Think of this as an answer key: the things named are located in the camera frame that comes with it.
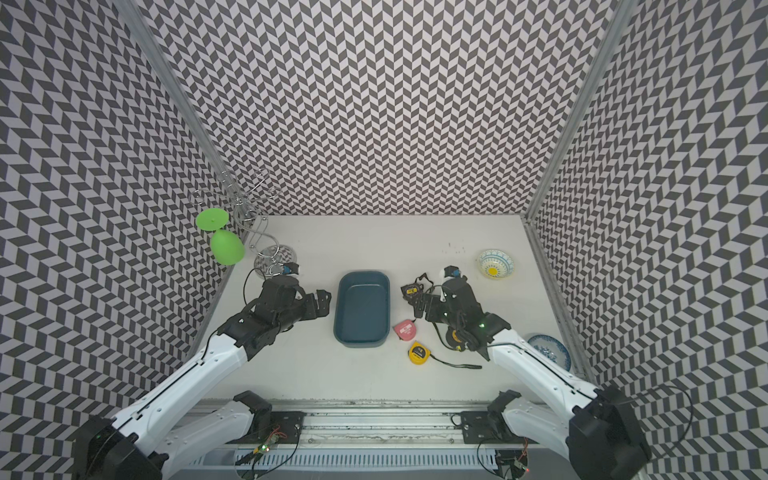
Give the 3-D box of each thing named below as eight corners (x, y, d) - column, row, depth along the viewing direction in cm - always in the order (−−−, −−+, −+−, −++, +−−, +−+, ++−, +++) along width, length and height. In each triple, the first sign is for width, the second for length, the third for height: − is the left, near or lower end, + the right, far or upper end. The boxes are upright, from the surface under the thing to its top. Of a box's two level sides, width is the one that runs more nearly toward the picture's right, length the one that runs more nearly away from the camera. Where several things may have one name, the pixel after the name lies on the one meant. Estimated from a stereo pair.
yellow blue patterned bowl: (481, 278, 101) (484, 273, 98) (477, 255, 107) (478, 249, 105) (513, 278, 101) (516, 273, 98) (506, 255, 107) (509, 249, 105)
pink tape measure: (393, 340, 89) (393, 337, 87) (393, 322, 93) (393, 319, 91) (416, 340, 89) (416, 337, 87) (415, 322, 93) (416, 319, 91)
